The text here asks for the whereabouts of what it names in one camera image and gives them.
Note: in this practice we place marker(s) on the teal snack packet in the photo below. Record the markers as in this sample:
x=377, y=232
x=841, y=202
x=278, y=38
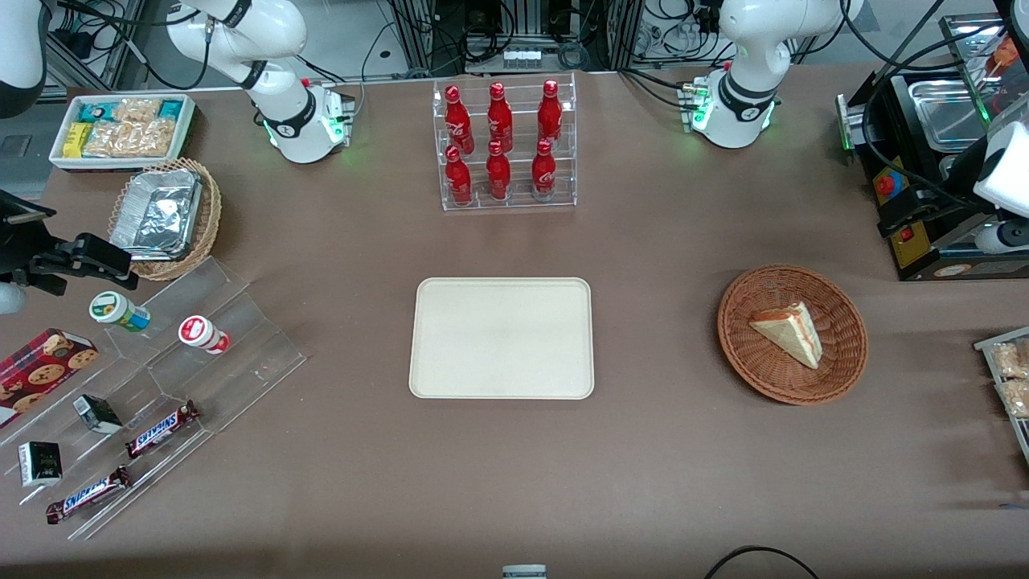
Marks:
x=170, y=108
x=98, y=111

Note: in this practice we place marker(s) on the large brown wicker basket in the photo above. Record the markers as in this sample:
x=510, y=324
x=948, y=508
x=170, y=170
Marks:
x=756, y=362

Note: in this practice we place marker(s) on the brown snickers bar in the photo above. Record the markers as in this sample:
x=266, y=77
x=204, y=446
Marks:
x=88, y=494
x=161, y=430

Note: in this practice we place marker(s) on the yellow snack packet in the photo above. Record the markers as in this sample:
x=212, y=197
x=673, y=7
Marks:
x=76, y=139

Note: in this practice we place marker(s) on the white power strip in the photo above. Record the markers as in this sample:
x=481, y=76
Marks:
x=521, y=59

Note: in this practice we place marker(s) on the grey tray with snacks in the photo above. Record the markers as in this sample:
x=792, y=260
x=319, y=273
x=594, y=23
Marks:
x=1014, y=426

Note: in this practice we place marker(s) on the red cola bottle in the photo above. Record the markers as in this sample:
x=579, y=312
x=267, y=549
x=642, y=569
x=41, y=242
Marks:
x=458, y=181
x=543, y=171
x=498, y=175
x=500, y=121
x=550, y=117
x=458, y=125

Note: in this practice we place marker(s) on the small black box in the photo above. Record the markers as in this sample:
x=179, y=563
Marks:
x=40, y=464
x=98, y=414

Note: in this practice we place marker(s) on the clear acrylic stepped stand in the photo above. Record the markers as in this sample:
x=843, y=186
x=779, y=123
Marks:
x=233, y=386

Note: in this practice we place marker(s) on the black machine with red buttons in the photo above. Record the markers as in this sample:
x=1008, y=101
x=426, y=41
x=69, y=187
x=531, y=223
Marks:
x=924, y=257

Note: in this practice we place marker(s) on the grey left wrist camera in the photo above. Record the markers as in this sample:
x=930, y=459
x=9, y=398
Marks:
x=1005, y=237

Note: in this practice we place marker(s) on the small clear cracker bag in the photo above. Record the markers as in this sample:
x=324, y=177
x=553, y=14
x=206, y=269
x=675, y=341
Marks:
x=138, y=109

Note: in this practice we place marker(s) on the clear acrylic bottle rack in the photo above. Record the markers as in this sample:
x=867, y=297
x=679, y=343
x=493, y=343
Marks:
x=518, y=205

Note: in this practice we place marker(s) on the cream plastic tray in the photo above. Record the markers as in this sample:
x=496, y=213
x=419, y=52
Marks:
x=498, y=338

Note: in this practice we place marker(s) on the white snack bin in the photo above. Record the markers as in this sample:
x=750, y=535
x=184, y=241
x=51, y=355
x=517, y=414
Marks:
x=120, y=163

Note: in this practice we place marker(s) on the small grey white device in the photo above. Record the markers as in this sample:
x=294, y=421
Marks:
x=524, y=572

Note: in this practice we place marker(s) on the aluminium foil container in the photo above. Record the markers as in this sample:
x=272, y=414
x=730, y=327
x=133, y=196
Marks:
x=157, y=215

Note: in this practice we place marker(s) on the red lid yogurt cup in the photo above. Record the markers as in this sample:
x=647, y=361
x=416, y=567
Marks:
x=201, y=333

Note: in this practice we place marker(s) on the green lid yogurt cup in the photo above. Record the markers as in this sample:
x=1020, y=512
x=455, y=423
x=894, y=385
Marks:
x=116, y=310

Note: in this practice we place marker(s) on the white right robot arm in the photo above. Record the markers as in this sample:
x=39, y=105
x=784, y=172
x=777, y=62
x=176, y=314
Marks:
x=289, y=112

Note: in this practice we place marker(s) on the red plaid cookie box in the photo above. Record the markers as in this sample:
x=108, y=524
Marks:
x=40, y=374

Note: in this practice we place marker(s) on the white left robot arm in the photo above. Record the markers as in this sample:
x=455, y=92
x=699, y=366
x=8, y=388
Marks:
x=744, y=96

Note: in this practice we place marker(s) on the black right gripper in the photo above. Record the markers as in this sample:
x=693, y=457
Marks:
x=18, y=251

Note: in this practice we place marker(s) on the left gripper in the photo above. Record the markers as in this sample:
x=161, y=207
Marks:
x=961, y=174

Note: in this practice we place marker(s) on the small brown wicker basket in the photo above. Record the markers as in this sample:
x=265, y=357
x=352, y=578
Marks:
x=211, y=217

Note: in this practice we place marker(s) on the large clear cracker bag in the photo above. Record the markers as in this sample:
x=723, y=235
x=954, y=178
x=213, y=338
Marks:
x=133, y=138

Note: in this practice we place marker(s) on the triangular sandwich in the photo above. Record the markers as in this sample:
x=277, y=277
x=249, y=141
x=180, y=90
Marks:
x=792, y=334

